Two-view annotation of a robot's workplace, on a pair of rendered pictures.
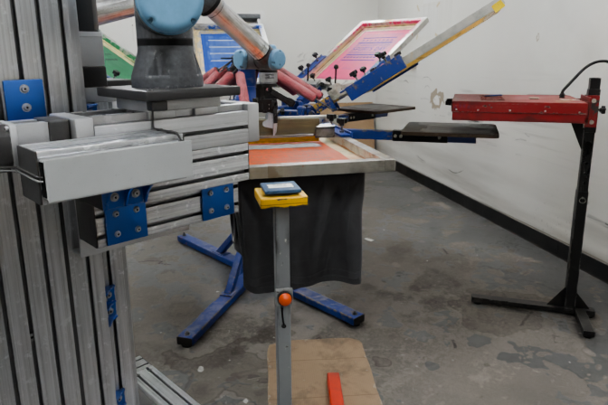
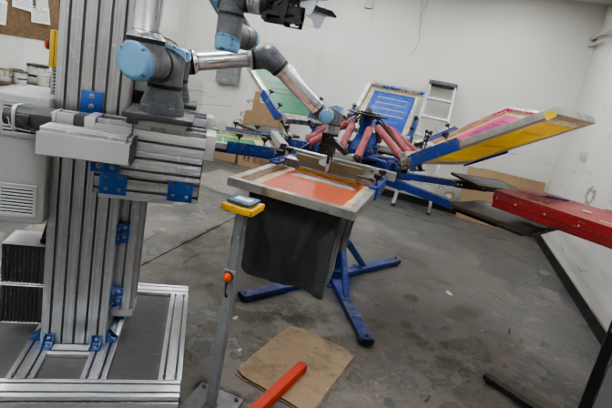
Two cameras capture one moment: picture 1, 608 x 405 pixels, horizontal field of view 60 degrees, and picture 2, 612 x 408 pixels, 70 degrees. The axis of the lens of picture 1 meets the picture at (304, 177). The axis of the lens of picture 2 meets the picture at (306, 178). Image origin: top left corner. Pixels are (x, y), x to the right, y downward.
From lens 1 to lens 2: 94 cm
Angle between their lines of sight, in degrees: 28
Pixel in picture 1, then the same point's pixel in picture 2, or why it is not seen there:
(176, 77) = (153, 107)
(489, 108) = (525, 207)
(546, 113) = (578, 228)
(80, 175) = (54, 144)
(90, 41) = not seen: hidden behind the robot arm
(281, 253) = (234, 245)
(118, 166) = (77, 146)
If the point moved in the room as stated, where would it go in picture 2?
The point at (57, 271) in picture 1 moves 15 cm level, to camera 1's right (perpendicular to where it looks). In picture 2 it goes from (90, 200) to (115, 212)
